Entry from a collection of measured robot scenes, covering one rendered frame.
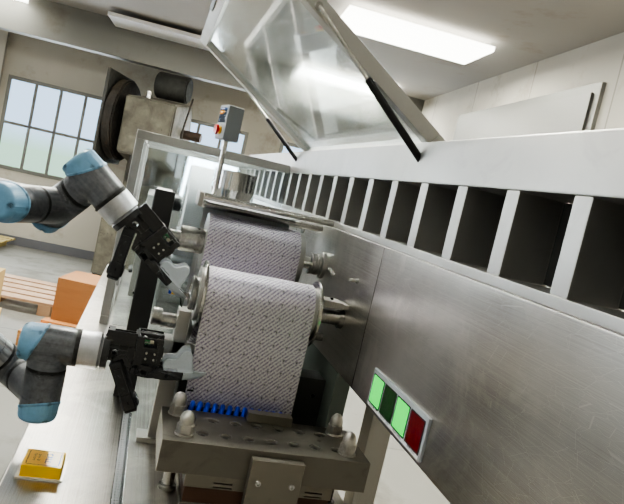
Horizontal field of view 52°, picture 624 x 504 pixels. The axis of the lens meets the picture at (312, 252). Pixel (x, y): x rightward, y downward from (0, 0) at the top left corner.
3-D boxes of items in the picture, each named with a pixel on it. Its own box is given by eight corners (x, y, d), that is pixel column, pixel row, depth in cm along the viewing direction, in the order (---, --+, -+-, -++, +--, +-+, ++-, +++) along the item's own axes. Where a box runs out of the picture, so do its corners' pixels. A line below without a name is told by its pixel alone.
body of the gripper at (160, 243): (182, 248, 133) (145, 202, 130) (149, 274, 132) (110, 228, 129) (181, 243, 140) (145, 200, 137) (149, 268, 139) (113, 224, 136)
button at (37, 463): (25, 459, 121) (28, 447, 121) (64, 463, 123) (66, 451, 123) (18, 477, 115) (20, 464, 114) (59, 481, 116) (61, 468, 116)
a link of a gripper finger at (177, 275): (203, 286, 135) (175, 252, 133) (181, 304, 135) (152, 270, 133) (202, 284, 138) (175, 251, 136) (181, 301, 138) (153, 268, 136)
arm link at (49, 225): (6, 203, 128) (45, 172, 125) (43, 206, 138) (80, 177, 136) (24, 236, 127) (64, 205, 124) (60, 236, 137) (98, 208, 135)
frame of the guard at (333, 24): (189, 49, 217) (204, 34, 218) (300, 167, 232) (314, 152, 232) (221, -64, 108) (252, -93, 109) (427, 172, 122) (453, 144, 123)
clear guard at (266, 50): (207, 42, 214) (208, 41, 214) (308, 151, 227) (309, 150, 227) (253, -65, 113) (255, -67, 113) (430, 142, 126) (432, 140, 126)
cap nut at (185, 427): (173, 428, 119) (178, 405, 118) (193, 430, 120) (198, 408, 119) (174, 436, 115) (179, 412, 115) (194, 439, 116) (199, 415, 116)
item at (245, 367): (182, 404, 134) (200, 319, 132) (289, 418, 140) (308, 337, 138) (182, 405, 133) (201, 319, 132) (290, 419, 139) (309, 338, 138)
